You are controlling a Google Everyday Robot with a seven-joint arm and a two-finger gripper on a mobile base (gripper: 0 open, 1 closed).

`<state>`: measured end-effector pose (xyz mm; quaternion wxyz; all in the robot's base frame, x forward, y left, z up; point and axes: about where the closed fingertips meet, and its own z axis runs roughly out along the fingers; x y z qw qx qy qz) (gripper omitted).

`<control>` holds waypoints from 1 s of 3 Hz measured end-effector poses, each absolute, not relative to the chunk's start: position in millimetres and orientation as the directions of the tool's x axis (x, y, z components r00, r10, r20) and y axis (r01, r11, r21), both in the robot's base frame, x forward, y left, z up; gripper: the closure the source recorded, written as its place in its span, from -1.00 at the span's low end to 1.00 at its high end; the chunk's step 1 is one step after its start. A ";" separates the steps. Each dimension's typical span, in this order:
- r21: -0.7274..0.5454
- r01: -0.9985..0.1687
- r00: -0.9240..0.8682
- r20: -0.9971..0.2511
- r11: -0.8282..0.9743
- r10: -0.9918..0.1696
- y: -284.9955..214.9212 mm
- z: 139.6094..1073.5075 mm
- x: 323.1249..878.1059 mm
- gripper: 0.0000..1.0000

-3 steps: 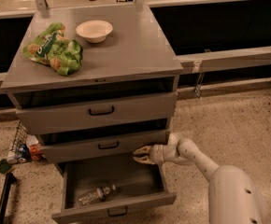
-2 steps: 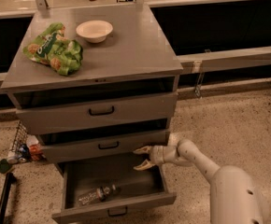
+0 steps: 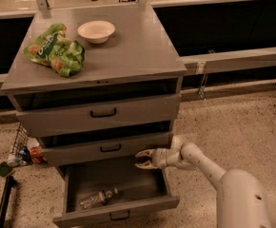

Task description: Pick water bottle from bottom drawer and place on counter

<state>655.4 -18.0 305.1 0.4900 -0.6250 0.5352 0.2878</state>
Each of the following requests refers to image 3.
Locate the clear plastic water bottle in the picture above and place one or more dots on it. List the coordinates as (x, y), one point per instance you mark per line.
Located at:
(98, 199)

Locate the green snack chip bag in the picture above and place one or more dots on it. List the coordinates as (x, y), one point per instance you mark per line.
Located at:
(53, 49)

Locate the white can in basket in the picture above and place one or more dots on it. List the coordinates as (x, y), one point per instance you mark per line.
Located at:
(13, 160)

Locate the wire basket on floor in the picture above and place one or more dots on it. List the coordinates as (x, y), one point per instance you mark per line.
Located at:
(22, 138)

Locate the black stand leg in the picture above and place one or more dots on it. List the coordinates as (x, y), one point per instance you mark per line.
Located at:
(10, 182)

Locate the grey bottom drawer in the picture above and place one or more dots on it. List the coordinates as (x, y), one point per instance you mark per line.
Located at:
(140, 191)

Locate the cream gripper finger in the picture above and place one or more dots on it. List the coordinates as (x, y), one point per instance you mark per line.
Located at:
(147, 165)
(144, 153)

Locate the grey top drawer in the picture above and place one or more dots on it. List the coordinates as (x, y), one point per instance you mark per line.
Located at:
(89, 117)

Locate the green sponge on floor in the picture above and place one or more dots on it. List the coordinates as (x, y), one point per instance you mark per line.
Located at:
(5, 170)

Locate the grey middle drawer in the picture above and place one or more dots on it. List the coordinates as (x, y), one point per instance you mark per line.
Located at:
(108, 149)

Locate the grey drawer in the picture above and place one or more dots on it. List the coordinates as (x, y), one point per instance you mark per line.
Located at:
(140, 191)
(89, 117)
(108, 149)

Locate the blue can in basket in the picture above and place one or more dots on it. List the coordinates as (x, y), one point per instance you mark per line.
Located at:
(24, 156)

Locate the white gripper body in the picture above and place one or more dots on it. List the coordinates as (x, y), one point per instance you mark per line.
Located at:
(160, 158)

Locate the orange red snack pack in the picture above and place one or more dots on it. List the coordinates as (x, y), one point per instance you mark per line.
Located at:
(36, 155)

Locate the grey drawer cabinet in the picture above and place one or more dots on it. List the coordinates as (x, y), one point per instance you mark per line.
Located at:
(136, 61)

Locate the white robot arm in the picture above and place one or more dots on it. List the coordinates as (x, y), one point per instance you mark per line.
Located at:
(241, 200)

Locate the grey metal rail barrier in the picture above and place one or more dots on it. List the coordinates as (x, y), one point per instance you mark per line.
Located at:
(230, 61)

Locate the white ceramic bowl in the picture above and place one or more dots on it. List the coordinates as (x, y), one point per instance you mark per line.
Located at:
(96, 32)

